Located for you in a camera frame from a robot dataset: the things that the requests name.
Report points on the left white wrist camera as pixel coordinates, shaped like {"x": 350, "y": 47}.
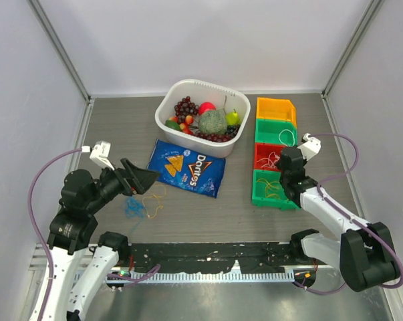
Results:
{"x": 99, "y": 154}

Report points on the green pear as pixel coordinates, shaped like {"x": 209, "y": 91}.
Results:
{"x": 232, "y": 118}

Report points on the red yellow cherries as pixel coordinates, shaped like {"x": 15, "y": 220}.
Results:
{"x": 185, "y": 127}

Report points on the dark red grape bunch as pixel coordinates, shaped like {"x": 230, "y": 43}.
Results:
{"x": 185, "y": 107}

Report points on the lower dark grape bunch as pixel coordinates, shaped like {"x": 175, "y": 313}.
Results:
{"x": 231, "y": 132}

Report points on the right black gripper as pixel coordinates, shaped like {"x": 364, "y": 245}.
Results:
{"x": 305, "y": 161}

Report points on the green lime fruit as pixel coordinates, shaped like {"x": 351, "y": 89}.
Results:
{"x": 173, "y": 125}

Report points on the upper green plastic bin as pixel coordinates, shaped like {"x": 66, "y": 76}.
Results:
{"x": 275, "y": 132}

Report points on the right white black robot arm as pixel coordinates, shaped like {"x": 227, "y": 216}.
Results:
{"x": 363, "y": 252}

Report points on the blue Doritos chip bag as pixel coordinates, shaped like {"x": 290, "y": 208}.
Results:
{"x": 187, "y": 169}

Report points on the orange plastic bin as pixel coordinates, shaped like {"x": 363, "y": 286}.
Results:
{"x": 276, "y": 109}

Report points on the green netted melon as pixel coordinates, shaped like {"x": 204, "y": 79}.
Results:
{"x": 212, "y": 122}

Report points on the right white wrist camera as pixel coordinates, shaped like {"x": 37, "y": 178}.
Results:
{"x": 310, "y": 146}

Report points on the green plastic bin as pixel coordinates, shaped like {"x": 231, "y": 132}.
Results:
{"x": 268, "y": 192}
{"x": 275, "y": 132}

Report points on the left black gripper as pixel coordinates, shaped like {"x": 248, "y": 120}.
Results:
{"x": 142, "y": 178}

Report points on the white slotted cable duct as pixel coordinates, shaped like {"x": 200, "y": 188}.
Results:
{"x": 234, "y": 276}

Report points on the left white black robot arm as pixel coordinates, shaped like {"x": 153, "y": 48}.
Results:
{"x": 62, "y": 297}

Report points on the lower green plastic bin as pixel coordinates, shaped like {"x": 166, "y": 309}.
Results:
{"x": 268, "y": 192}

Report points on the red apple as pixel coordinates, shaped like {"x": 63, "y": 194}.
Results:
{"x": 205, "y": 107}

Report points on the white plastic fruit tub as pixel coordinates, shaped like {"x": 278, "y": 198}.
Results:
{"x": 223, "y": 98}

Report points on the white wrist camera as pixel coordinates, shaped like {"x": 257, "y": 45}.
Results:
{"x": 310, "y": 146}
{"x": 99, "y": 154}

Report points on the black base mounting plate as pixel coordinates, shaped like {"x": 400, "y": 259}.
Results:
{"x": 215, "y": 258}

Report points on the red plastic bin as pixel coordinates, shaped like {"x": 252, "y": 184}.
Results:
{"x": 266, "y": 156}

